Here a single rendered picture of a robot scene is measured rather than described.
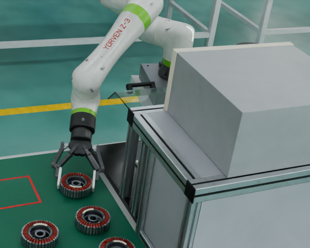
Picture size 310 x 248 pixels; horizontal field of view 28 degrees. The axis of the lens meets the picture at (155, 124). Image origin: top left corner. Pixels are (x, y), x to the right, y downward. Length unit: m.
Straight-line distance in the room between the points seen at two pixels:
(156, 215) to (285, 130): 0.47
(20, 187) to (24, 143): 1.64
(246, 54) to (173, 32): 0.85
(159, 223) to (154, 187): 0.11
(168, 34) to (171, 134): 1.00
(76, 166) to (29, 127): 1.70
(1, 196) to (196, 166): 0.72
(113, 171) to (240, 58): 0.66
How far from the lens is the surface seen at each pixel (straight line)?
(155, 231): 1.89
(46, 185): 2.16
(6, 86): 4.43
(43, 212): 2.05
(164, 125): 1.85
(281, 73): 1.84
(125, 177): 2.05
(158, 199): 1.83
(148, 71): 2.87
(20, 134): 3.87
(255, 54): 1.93
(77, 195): 2.10
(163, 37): 2.76
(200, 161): 1.71
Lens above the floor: 2.02
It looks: 29 degrees down
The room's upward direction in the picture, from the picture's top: 9 degrees clockwise
